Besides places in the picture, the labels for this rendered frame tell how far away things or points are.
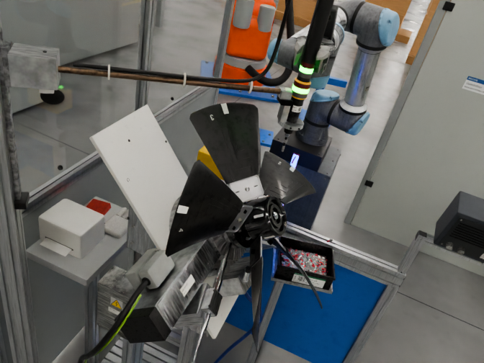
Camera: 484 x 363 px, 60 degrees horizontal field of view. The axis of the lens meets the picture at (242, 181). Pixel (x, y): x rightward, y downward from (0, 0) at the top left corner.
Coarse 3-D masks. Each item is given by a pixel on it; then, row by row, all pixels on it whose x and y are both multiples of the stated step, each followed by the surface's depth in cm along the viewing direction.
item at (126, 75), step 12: (60, 72) 92; (72, 72) 92; (84, 72) 93; (96, 72) 93; (120, 72) 95; (192, 84) 100; (204, 84) 101; (216, 84) 102; (228, 84) 103; (240, 84) 104
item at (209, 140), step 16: (208, 112) 120; (240, 112) 124; (256, 112) 128; (208, 128) 119; (224, 128) 121; (240, 128) 123; (256, 128) 125; (208, 144) 119; (224, 144) 120; (240, 144) 121; (256, 144) 123; (224, 160) 120; (240, 160) 121; (256, 160) 122; (224, 176) 120; (240, 176) 120
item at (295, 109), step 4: (292, 100) 109; (296, 100) 108; (300, 100) 108; (292, 104) 109; (296, 104) 109; (300, 104) 109; (292, 108) 110; (296, 108) 109; (300, 108) 110; (292, 112) 110; (296, 112) 110; (288, 116) 112; (292, 116) 111; (296, 116) 111; (288, 120) 112; (292, 120) 112; (296, 120) 112; (284, 128) 114; (284, 132) 114; (288, 132) 114
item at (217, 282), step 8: (224, 256) 117; (224, 264) 114; (224, 272) 113; (216, 280) 110; (216, 288) 109; (208, 312) 104; (208, 320) 103; (200, 328) 101; (200, 336) 100; (192, 360) 96
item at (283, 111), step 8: (280, 88) 107; (280, 96) 107; (288, 96) 107; (280, 104) 111; (288, 104) 108; (280, 112) 111; (288, 112) 110; (280, 120) 111; (288, 128) 111; (296, 128) 111
